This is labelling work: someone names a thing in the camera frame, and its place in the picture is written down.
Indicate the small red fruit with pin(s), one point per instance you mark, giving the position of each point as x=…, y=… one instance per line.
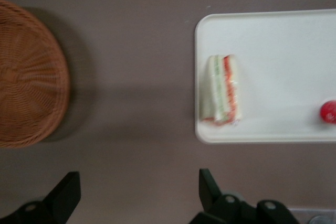
x=328, y=111

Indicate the triangle sandwich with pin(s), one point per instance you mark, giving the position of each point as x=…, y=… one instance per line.
x=223, y=90

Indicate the round brown wicker basket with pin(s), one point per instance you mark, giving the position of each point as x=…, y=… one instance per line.
x=29, y=77

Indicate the clear acrylic bottle rack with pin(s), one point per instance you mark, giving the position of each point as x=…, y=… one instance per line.
x=315, y=217

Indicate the cream plastic tray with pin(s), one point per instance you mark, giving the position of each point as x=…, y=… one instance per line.
x=275, y=51

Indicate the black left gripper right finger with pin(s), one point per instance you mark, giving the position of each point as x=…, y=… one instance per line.
x=218, y=203

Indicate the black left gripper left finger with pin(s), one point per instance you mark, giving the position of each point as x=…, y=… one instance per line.
x=56, y=200

